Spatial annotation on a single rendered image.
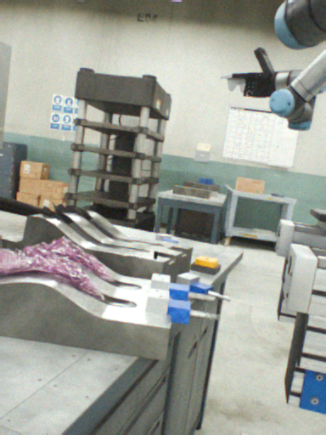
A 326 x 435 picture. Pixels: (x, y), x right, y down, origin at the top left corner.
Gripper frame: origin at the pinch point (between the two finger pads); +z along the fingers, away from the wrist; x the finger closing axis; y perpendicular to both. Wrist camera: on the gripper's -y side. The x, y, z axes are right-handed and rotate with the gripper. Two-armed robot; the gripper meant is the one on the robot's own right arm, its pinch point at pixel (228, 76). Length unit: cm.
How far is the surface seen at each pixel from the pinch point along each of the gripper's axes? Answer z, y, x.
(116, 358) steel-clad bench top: -45, 53, -99
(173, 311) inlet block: -47, 48, -88
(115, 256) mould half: -19, 48, -74
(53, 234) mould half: -3, 45, -80
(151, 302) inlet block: -44, 47, -90
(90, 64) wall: 518, -70, 380
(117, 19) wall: 484, -145, 410
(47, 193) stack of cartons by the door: 530, 153, 298
